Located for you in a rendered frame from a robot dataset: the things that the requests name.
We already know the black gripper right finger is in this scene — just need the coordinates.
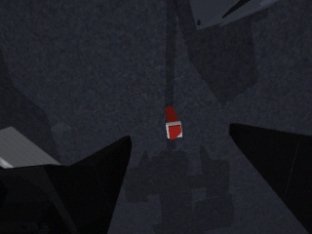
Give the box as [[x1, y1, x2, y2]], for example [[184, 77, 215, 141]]
[[229, 123, 312, 234]]

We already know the dark red peg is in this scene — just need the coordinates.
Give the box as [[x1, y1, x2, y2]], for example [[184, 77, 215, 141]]
[[165, 106, 182, 140]]

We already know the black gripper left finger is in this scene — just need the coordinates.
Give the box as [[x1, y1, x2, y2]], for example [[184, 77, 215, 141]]
[[0, 136, 132, 234]]

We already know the grey sloped panel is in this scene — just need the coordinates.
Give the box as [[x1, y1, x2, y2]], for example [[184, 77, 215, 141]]
[[189, 0, 279, 30]]

